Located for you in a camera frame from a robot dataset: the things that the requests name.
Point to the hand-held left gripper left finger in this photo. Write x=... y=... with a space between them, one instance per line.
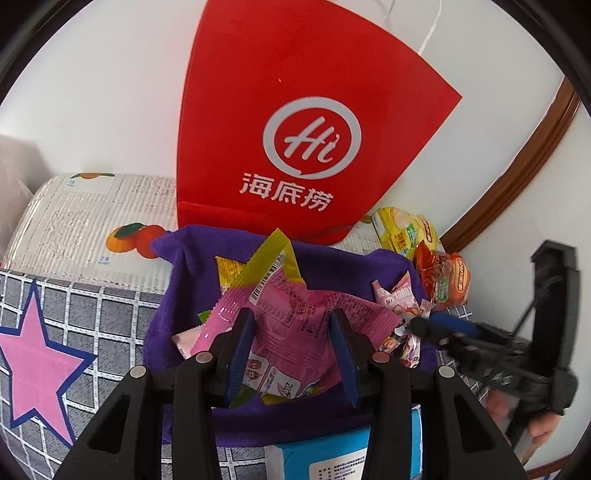
x=240 y=364

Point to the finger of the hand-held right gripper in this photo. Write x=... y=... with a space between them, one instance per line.
x=455 y=325

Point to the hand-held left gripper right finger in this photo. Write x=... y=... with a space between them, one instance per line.
x=344 y=360

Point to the colourful candy packet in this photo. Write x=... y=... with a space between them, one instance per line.
x=408 y=346

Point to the white triangular snack packet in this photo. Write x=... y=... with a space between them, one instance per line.
x=184 y=344

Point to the pink snack packet green ends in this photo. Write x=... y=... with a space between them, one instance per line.
x=295 y=323

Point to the person's right hand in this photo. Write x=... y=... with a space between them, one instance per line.
x=542 y=427

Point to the orange chip bag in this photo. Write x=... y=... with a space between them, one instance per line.
x=448 y=277

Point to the pink triangular snack packet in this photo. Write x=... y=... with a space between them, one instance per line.
x=397 y=295

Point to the yellow triangular snack packet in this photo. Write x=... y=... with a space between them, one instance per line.
x=227 y=272

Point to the blue tissue pack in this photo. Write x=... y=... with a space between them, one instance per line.
x=323 y=457

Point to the yellow chip bag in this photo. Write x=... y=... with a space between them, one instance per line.
x=401 y=230

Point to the purple cloth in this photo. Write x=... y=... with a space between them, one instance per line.
x=184 y=258

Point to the grey checked bedsheet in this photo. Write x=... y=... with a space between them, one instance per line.
x=106 y=314

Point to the white box with oranges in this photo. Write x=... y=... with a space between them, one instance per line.
x=69 y=221

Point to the red paper bag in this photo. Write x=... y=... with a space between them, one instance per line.
x=300 y=69

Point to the brown wooden door frame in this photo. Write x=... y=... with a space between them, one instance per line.
x=531 y=157

